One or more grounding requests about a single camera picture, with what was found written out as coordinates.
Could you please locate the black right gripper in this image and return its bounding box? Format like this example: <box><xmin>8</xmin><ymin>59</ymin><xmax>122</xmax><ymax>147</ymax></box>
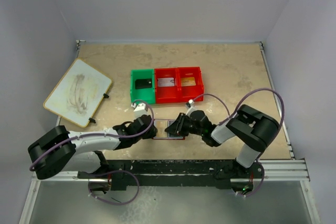
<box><xmin>165</xmin><ymin>113</ymin><xmax>204</xmax><ymax>137</ymax></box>

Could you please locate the red leather card holder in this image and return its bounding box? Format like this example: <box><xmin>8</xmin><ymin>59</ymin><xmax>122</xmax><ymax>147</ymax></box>
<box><xmin>152</xmin><ymin>119</ymin><xmax>185</xmax><ymax>140</ymax></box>

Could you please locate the white card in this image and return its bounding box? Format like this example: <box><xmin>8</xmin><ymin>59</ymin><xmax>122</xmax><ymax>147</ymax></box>
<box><xmin>157</xmin><ymin>77</ymin><xmax>175</xmax><ymax>87</ymax></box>

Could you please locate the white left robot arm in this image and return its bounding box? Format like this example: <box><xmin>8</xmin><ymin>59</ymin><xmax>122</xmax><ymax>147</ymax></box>
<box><xmin>28</xmin><ymin>115</ymin><xmax>158</xmax><ymax>180</ymax></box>

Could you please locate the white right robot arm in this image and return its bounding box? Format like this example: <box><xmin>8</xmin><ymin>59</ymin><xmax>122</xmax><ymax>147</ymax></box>
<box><xmin>165</xmin><ymin>104</ymin><xmax>280</xmax><ymax>177</ymax></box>

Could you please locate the orange card in red bin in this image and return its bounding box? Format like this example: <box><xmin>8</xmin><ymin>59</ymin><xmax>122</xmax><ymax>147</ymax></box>
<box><xmin>181</xmin><ymin>77</ymin><xmax>196</xmax><ymax>87</ymax></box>

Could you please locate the green plastic bin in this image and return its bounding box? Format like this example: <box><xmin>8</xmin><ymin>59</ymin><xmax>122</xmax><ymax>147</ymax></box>
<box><xmin>130</xmin><ymin>69</ymin><xmax>155</xmax><ymax>104</ymax></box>

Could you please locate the outer red plastic bin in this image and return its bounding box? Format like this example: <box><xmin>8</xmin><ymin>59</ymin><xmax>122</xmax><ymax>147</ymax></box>
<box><xmin>178</xmin><ymin>67</ymin><xmax>204</xmax><ymax>102</ymax></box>

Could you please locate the red plastic bin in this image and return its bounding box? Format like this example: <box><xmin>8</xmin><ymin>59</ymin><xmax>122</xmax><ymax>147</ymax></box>
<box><xmin>154</xmin><ymin>68</ymin><xmax>181</xmax><ymax>104</ymax></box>
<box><xmin>178</xmin><ymin>67</ymin><xmax>204</xmax><ymax>102</ymax></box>

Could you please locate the middle red plastic bin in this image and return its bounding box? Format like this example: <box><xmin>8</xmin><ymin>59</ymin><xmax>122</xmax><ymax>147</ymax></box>
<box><xmin>154</xmin><ymin>68</ymin><xmax>181</xmax><ymax>104</ymax></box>

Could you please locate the yellow-framed whiteboard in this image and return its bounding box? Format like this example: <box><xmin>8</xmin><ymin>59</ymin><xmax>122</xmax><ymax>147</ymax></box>
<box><xmin>43</xmin><ymin>59</ymin><xmax>112</xmax><ymax>127</ymax></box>

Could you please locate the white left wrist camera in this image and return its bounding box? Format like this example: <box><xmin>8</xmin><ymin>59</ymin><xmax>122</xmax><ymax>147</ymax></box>
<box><xmin>131</xmin><ymin>102</ymin><xmax>148</xmax><ymax>118</ymax></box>

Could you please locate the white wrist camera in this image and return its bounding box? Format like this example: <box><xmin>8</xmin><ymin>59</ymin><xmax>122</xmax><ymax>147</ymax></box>
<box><xmin>185</xmin><ymin>99</ymin><xmax>197</xmax><ymax>116</ymax></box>
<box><xmin>131</xmin><ymin>102</ymin><xmax>148</xmax><ymax>118</ymax></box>

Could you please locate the aluminium table frame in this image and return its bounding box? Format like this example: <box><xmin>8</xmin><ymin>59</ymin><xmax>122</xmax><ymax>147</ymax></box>
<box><xmin>18</xmin><ymin>40</ymin><xmax>321</xmax><ymax>224</ymax></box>

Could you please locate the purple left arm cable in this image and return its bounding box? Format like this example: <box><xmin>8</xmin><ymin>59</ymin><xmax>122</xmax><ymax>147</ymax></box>
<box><xmin>29</xmin><ymin>100</ymin><xmax>155</xmax><ymax>205</ymax></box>

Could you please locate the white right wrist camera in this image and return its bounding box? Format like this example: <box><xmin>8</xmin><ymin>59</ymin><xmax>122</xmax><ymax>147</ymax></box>
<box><xmin>185</xmin><ymin>99</ymin><xmax>197</xmax><ymax>116</ymax></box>

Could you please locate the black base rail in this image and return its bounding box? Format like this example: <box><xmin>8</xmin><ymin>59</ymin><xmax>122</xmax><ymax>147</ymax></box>
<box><xmin>78</xmin><ymin>159</ymin><xmax>265</xmax><ymax>191</ymax></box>

